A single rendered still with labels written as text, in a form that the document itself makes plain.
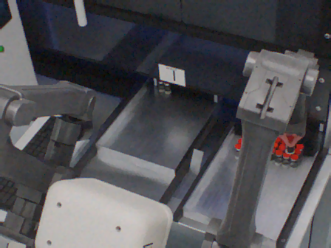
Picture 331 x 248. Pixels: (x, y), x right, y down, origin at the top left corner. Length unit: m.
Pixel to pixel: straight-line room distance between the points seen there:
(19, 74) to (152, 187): 0.61
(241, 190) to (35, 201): 0.48
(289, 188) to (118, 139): 0.53
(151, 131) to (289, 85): 1.04
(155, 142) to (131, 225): 0.85
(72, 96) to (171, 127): 0.72
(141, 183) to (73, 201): 0.70
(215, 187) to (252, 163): 0.79
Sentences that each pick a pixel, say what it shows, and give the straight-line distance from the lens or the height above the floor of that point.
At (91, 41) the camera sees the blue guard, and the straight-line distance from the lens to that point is 2.06.
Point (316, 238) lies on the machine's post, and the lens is 2.24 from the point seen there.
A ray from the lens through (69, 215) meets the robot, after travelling 1.17.
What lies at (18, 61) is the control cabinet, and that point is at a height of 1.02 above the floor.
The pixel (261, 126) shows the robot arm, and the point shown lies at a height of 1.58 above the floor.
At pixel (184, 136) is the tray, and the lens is 1.96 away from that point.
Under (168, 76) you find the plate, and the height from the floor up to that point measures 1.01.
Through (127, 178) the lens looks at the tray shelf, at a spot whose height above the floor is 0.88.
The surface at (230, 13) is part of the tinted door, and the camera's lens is 1.75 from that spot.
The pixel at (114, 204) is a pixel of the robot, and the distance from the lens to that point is 1.14.
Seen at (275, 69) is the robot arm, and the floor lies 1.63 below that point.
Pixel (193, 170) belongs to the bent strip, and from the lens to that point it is 1.85.
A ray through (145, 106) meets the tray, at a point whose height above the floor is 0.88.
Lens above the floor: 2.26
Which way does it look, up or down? 43 degrees down
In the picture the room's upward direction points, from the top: 6 degrees counter-clockwise
